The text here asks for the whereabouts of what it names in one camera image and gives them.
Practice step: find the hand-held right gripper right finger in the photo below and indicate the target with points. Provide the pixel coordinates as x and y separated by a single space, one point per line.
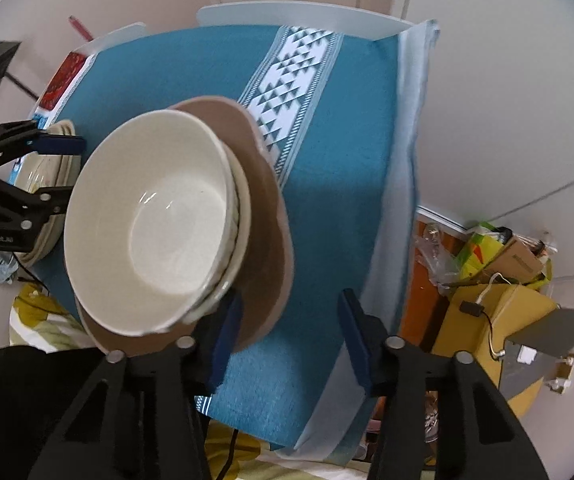
354 340

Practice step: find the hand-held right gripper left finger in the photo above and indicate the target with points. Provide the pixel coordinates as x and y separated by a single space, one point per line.
224 345

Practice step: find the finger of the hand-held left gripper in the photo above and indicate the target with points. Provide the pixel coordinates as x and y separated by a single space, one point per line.
52 197
62 144

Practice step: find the cream plate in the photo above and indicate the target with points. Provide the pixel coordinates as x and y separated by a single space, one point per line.
37 258

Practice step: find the brown plastic bowl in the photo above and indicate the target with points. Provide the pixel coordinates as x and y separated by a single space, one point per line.
267 260

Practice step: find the white ribbed bowl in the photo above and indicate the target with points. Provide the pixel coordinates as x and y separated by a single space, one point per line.
167 230

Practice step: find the cream bowl with heart print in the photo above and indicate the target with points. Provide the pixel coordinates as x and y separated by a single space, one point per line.
242 220

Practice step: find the printed table mat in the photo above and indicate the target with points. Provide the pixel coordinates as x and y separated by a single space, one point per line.
62 80

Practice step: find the orange wooden cabinet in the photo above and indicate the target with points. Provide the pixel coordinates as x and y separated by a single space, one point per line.
417 305

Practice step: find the black pole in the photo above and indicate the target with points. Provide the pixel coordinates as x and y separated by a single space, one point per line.
19 85

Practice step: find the yellow floral blanket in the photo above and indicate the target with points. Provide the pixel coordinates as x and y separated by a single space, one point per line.
37 320

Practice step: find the clear plastic bag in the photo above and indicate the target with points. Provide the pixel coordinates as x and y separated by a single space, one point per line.
434 260

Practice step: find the black power adapter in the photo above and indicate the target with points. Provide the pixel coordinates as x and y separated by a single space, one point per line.
469 308

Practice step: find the green yellow carton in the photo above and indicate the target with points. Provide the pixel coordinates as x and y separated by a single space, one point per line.
477 255

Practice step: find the yellow cardboard box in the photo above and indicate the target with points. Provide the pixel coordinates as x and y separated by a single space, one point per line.
507 320

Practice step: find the light blue under cloth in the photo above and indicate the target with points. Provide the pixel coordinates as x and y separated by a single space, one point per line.
402 185

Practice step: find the white plug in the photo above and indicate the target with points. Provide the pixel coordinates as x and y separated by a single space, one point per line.
525 356

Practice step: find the small brown box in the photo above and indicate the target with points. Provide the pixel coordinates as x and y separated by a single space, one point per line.
514 260

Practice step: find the blue patterned tablecloth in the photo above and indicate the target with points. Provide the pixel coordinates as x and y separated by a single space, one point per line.
337 160

